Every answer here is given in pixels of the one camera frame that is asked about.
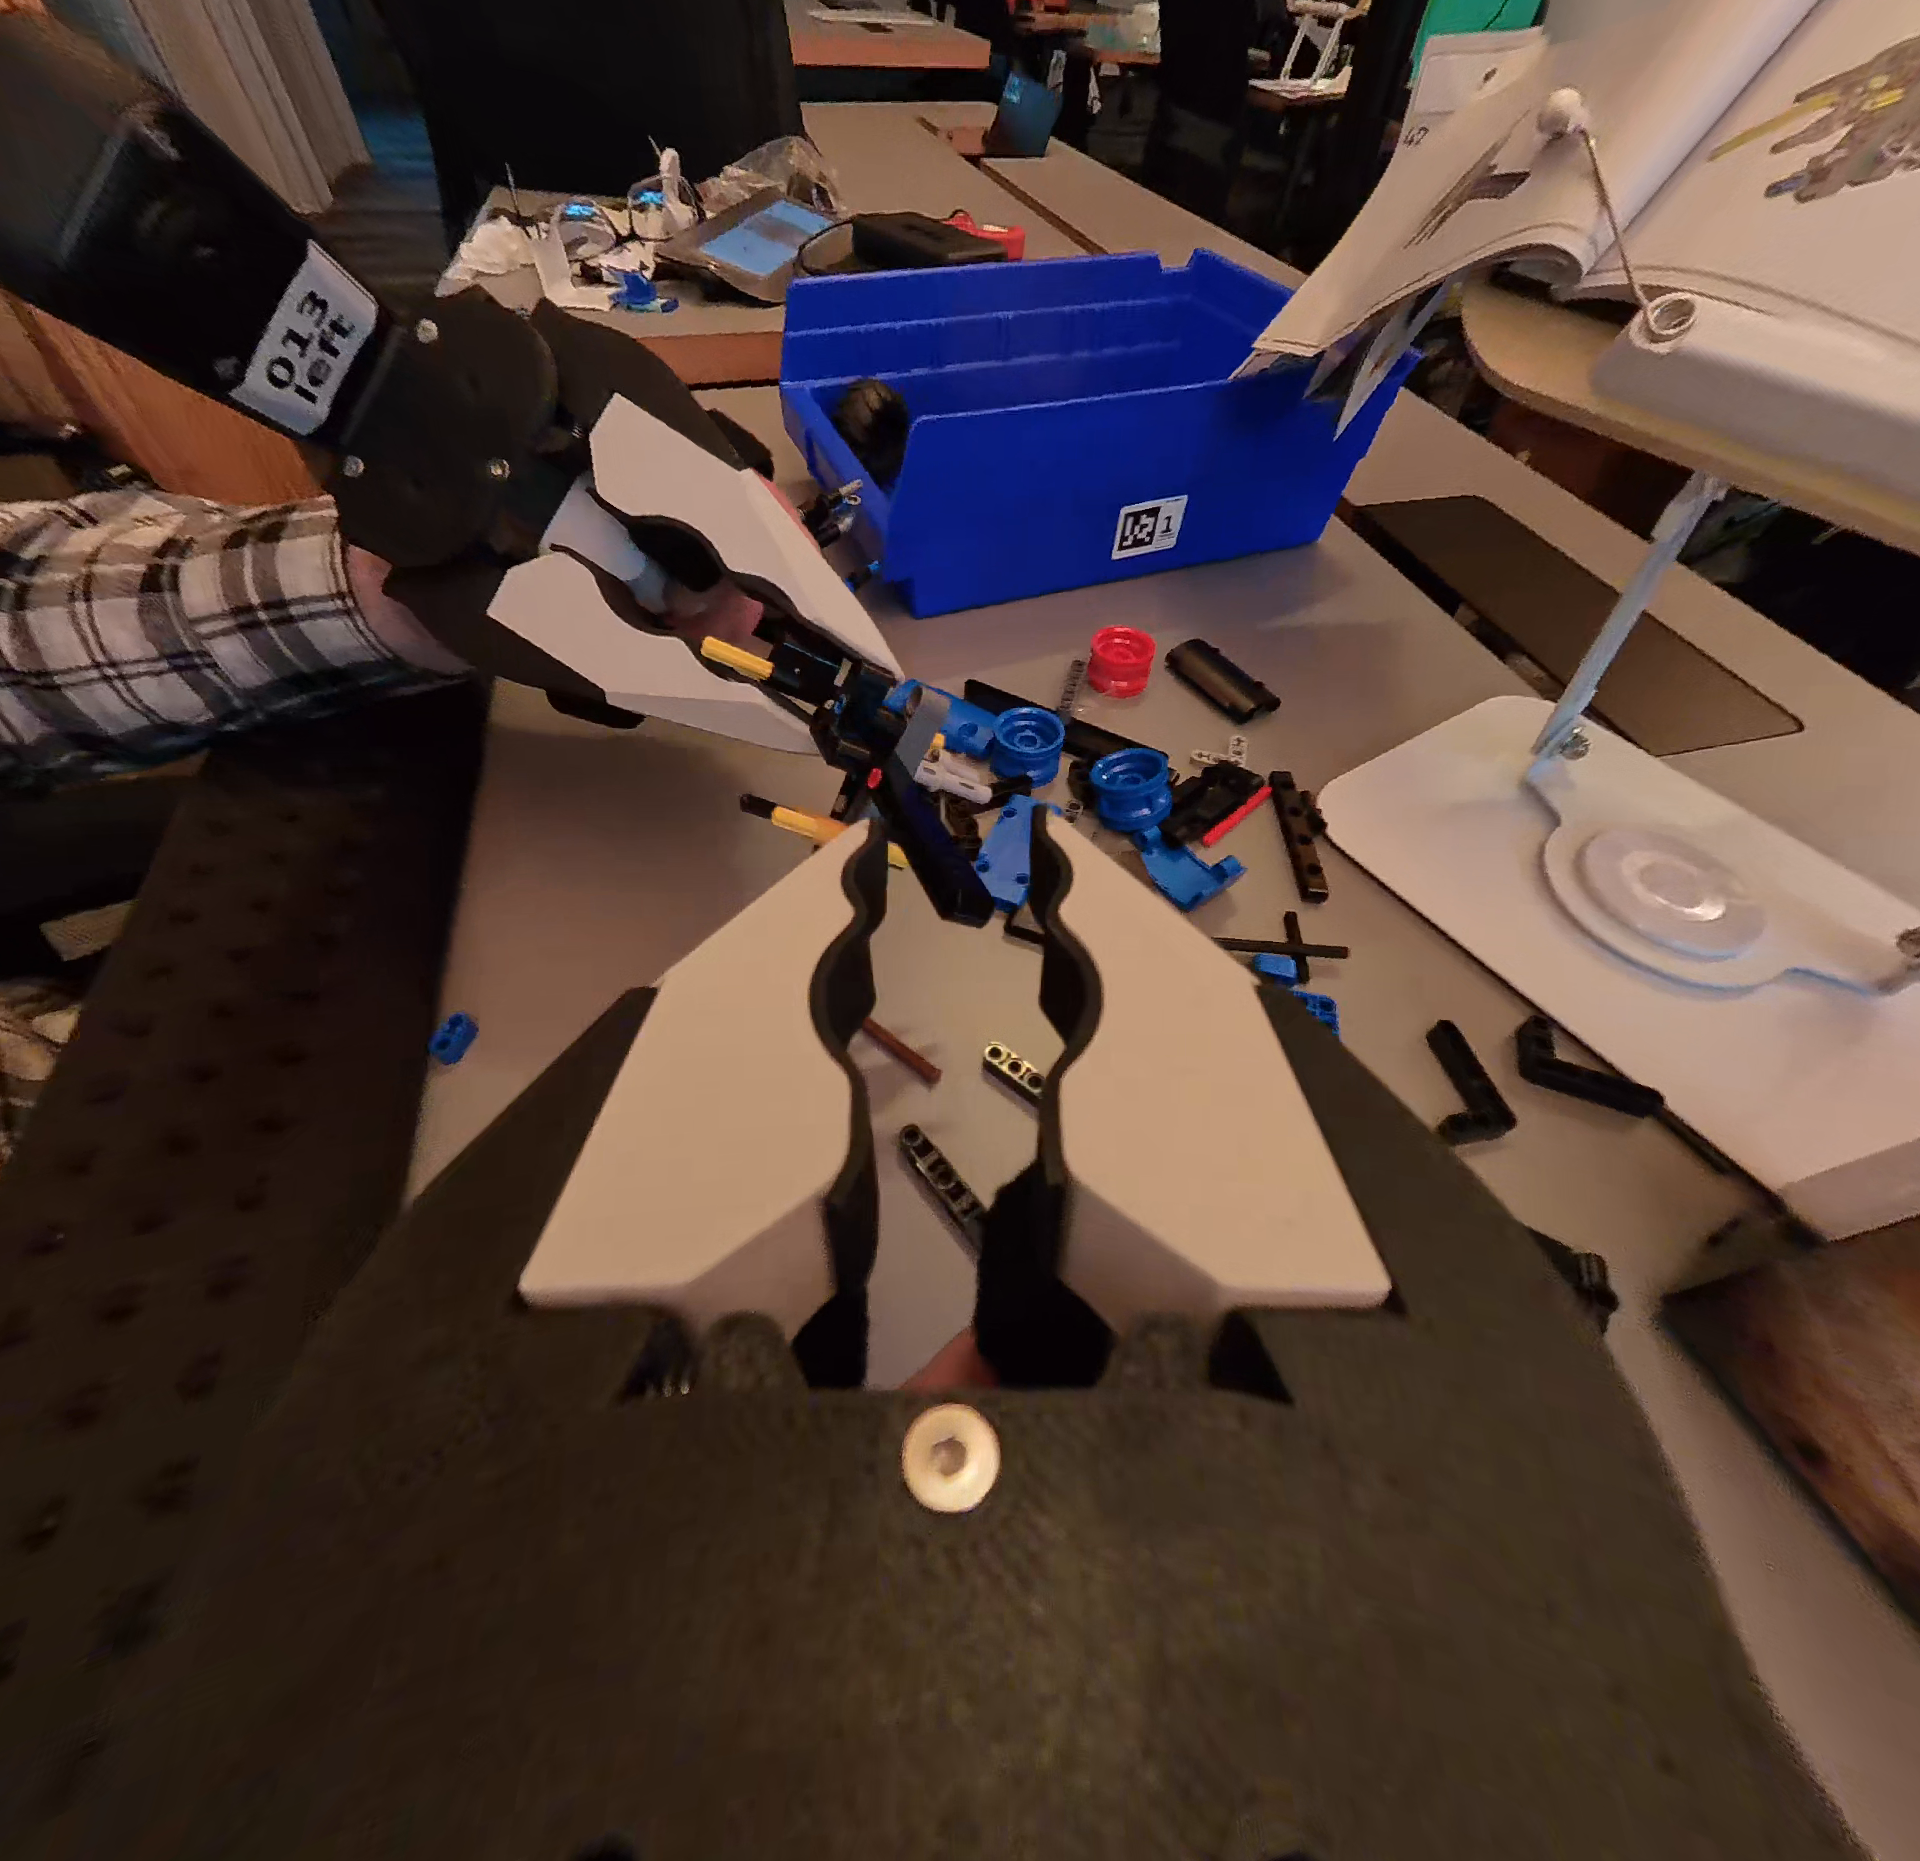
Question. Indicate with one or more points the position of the black angled toy beam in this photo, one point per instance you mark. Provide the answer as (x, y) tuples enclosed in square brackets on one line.
[(1468, 1080), (1590, 1080)]

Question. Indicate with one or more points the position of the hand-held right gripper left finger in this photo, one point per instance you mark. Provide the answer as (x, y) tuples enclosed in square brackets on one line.
[(706, 1139)]

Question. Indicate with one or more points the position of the grey desk with wooden edge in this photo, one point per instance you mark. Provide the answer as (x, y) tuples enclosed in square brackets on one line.
[(900, 150)]

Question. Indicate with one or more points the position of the dark dimpled mat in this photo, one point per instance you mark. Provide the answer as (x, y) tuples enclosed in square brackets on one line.
[(179, 1139)]

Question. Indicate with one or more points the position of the white book stand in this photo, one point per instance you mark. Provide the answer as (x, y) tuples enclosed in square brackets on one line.
[(1440, 841)]

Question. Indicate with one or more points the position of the brown toy axle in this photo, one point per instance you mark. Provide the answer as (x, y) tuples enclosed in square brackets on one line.
[(900, 1051)]

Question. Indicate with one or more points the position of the black glossy toy piece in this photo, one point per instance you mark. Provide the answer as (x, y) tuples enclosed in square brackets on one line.
[(1223, 680)]

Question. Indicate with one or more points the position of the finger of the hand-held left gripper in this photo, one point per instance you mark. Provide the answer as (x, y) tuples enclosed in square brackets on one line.
[(706, 497), (631, 661)]

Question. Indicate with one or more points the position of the black orange toy chassis assembly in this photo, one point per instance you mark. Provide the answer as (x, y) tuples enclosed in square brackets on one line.
[(944, 871)]

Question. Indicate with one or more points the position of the blue angled toy beam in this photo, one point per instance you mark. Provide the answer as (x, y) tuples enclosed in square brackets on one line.
[(1317, 1012)]

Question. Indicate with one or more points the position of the tablet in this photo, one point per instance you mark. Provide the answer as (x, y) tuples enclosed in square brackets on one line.
[(750, 242)]

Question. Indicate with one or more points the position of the blue bin with white tag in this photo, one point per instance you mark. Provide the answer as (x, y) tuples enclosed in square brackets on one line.
[(1050, 452)]

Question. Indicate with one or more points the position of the person's left hand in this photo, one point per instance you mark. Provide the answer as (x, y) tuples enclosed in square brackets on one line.
[(719, 616)]

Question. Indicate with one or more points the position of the truck print toy set box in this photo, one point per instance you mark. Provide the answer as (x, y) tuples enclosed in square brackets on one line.
[(1815, 1382)]

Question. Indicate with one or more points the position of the blue toy pin connector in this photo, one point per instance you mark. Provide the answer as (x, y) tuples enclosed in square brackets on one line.
[(451, 1038)]

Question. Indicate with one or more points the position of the safety glasses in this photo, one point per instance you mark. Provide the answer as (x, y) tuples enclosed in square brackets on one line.
[(621, 227)]

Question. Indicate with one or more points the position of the wooden post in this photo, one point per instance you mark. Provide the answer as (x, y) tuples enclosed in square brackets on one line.
[(136, 421)]

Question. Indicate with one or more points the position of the blue flat toy panel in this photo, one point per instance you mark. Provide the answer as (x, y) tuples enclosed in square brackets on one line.
[(1014, 856)]

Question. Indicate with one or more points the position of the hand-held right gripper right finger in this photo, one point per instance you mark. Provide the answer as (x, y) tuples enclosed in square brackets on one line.
[(1214, 1139)]

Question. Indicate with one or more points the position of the black toy tire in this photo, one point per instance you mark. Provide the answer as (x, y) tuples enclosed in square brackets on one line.
[(870, 430)]

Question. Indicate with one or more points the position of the instruction booklet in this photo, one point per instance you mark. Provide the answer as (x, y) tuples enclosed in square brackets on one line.
[(1770, 119)]

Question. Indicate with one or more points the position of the blue curved toy panel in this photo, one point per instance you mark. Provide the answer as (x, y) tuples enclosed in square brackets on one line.
[(976, 724), (1193, 871)]

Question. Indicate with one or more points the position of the black power adapter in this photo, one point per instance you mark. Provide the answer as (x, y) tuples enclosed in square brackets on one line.
[(914, 237)]

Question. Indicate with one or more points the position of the short black toy beam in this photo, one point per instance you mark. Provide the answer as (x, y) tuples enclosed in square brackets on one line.
[(1014, 1069)]

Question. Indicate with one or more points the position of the black red toy beam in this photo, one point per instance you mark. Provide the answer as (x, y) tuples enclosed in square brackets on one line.
[(1214, 807)]

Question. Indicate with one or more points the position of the black blue toy frame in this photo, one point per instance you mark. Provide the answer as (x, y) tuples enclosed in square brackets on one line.
[(841, 528)]

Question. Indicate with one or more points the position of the red wheel hub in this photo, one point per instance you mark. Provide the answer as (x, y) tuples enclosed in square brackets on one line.
[(1120, 661)]

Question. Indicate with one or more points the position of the blue wheel hub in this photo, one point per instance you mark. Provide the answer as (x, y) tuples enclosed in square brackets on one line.
[(1027, 744), (1128, 788)]

